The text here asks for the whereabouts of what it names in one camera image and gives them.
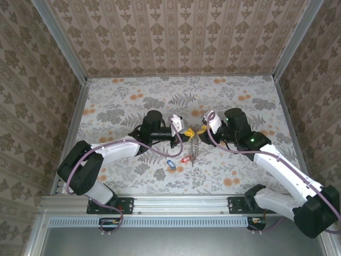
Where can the metal disc with many keyrings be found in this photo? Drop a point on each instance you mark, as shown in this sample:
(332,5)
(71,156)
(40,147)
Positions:
(194,148)

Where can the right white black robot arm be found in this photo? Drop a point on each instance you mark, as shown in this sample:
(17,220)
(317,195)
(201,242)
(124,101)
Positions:
(282,168)

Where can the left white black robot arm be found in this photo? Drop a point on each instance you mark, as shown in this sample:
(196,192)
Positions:
(117,149)

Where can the red key tag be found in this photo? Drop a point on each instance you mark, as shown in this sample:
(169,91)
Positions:
(185,159)

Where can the blue key tag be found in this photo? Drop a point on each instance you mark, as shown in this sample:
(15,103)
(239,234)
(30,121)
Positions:
(170,164)

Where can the grey metal sheet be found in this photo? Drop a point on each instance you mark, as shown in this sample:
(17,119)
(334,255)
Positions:
(181,242)

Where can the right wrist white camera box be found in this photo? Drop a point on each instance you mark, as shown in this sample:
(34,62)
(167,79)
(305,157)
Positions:
(213,122)

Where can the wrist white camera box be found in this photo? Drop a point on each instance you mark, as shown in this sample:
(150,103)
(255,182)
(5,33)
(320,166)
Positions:
(177,124)
(213,122)

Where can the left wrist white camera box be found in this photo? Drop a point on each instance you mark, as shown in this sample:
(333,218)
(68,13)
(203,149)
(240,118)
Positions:
(177,124)

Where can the aluminium table end rail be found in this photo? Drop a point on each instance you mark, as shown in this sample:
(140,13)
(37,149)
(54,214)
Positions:
(181,76)

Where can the aluminium table side rail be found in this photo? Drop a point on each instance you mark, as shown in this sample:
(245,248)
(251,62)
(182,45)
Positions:
(71,133)
(289,120)

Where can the aluminium mounting rail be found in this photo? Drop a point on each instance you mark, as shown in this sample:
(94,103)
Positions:
(181,204)

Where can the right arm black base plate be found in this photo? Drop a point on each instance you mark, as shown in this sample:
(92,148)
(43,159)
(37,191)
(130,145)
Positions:
(235,206)

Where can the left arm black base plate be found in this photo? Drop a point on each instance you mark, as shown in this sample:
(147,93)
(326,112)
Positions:
(125,205)

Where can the aluminium frame post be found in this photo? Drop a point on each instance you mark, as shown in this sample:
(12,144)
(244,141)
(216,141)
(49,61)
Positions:
(60,40)
(297,40)

